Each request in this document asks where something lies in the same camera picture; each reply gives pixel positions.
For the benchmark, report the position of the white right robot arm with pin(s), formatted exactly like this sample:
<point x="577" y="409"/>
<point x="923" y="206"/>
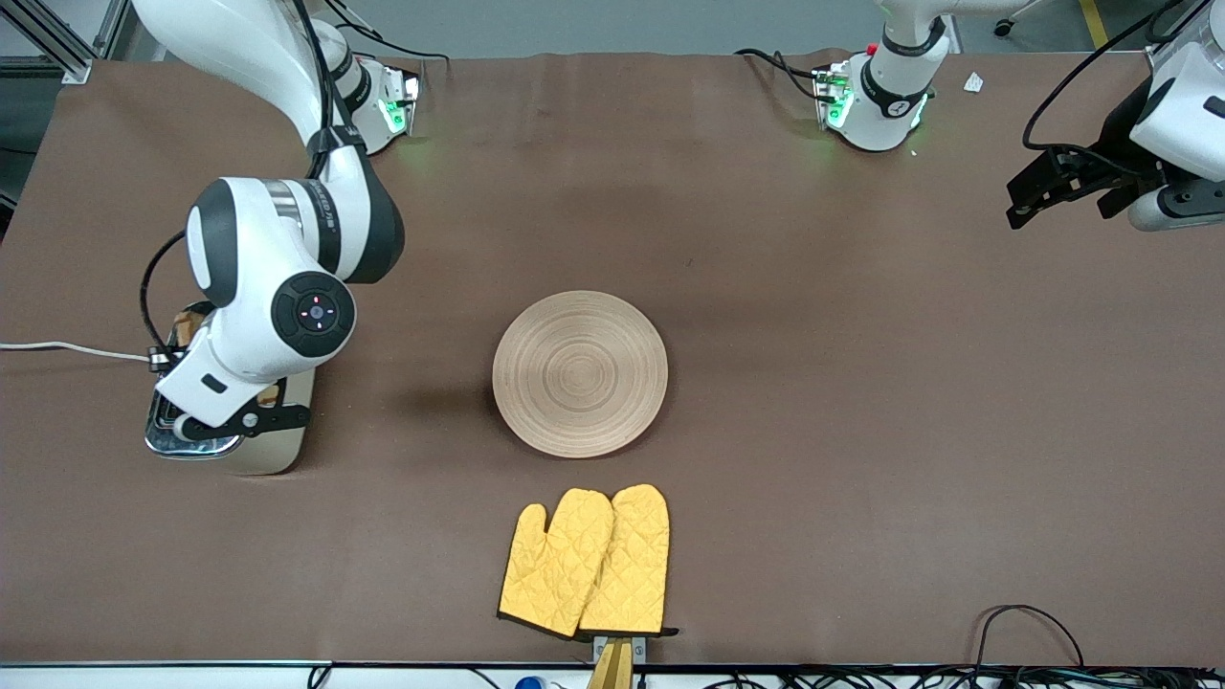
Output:
<point x="258" y="249"/>

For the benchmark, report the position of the yellow oven mitt with thumb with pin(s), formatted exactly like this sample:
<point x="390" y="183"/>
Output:
<point x="555" y="565"/>

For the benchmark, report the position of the yellow quilted oven mitt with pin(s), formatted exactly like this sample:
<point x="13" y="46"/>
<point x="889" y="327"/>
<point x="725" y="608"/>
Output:
<point x="636" y="565"/>

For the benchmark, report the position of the brown bread slice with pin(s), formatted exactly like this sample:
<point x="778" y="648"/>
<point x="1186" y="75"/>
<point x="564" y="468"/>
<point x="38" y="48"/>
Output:
<point x="194" y="327"/>

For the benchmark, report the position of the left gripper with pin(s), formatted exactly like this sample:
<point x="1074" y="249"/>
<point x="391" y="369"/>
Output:
<point x="1116" y="137"/>

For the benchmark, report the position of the round wooden plate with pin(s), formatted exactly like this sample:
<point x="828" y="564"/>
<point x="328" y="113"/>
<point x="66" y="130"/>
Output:
<point x="579" y="373"/>

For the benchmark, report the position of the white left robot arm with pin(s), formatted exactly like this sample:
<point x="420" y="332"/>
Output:
<point x="880" y="110"/>

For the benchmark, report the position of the cream and chrome toaster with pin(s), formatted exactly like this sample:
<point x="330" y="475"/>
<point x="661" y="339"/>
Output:
<point x="287" y="452"/>

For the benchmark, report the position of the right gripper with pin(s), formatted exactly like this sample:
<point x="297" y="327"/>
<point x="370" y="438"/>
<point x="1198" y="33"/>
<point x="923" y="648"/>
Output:
<point x="169" y="411"/>

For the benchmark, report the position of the small blue cap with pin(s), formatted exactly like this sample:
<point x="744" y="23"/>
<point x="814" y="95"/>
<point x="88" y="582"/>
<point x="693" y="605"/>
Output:
<point x="529" y="683"/>

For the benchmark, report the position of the wooden camera mount bracket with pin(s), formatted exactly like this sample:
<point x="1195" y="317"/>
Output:
<point x="612" y="665"/>

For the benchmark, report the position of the aluminium frame post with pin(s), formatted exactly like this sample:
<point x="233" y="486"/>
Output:
<point x="1169" y="38"/>
<point x="67" y="53"/>

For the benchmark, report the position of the small white paper scrap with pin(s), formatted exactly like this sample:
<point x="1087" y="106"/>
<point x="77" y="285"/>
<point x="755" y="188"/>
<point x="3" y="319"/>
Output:
<point x="973" y="82"/>

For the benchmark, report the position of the black chair caster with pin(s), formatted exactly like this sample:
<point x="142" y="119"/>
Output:
<point x="1003" y="28"/>

